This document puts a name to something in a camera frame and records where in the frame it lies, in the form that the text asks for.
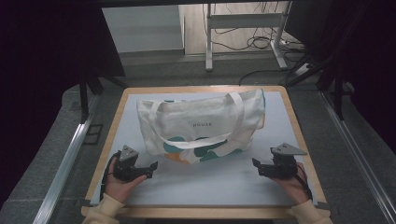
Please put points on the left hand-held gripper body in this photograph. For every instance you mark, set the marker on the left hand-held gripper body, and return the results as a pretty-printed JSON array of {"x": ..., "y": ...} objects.
[{"x": 126, "y": 166}]

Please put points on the black metal stand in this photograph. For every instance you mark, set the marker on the black metal stand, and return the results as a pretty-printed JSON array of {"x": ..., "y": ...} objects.
[
  {"x": 337, "y": 93},
  {"x": 84, "y": 96}
]

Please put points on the person's left hand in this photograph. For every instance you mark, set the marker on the person's left hand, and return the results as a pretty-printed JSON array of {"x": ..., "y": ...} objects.
[{"x": 120, "y": 188}]

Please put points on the black curtain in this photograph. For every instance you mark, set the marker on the black curtain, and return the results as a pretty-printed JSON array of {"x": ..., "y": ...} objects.
[
  {"x": 40, "y": 77},
  {"x": 367, "y": 62}
]

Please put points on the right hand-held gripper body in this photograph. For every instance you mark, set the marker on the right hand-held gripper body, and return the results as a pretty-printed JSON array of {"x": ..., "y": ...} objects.
[{"x": 281, "y": 163}]

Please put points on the person's right hand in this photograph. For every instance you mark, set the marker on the person's right hand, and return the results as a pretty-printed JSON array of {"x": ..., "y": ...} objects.
[{"x": 294, "y": 188}]

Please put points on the white power strip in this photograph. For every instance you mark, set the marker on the white power strip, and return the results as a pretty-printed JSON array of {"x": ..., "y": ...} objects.
[{"x": 302, "y": 69}]

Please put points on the pale grey table mat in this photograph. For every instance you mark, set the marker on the pale grey table mat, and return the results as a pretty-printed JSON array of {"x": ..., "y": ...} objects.
[{"x": 218, "y": 186}]

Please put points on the aluminium rail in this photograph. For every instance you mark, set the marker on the aluminium rail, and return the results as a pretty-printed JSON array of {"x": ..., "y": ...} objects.
[
  {"x": 67, "y": 158},
  {"x": 358, "y": 149}
]

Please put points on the white printed canvas tote bag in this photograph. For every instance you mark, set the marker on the white printed canvas tote bag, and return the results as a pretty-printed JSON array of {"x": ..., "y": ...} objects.
[{"x": 199, "y": 121}]

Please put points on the white metal desk frame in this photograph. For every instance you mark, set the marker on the white metal desk frame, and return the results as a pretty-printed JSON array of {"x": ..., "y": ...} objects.
[{"x": 243, "y": 21}]

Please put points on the white wall panel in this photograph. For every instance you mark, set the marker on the white wall panel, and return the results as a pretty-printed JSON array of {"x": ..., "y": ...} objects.
[{"x": 141, "y": 28}]

